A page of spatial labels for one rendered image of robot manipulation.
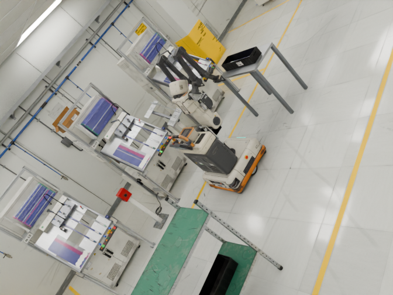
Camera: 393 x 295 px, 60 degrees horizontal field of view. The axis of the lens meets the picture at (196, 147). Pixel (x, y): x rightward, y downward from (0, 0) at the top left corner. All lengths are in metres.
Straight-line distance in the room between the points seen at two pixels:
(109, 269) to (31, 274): 1.81
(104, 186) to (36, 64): 2.43
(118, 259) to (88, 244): 0.62
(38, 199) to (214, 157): 2.31
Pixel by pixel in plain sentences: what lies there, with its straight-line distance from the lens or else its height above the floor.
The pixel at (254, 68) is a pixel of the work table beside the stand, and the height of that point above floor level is 0.80.
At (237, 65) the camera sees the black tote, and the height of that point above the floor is 0.85.
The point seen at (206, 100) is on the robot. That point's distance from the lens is 3.90.
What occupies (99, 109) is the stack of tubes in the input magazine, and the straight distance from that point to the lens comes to 5.04.
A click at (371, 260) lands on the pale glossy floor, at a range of 2.88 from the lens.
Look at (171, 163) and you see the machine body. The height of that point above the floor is 0.26.
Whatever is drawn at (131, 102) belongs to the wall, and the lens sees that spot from 6.95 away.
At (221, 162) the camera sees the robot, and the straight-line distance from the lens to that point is 3.84.
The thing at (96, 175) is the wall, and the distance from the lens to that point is 6.53.
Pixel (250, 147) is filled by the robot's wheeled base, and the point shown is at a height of 0.26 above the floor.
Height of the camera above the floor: 2.39
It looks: 25 degrees down
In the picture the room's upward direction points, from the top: 49 degrees counter-clockwise
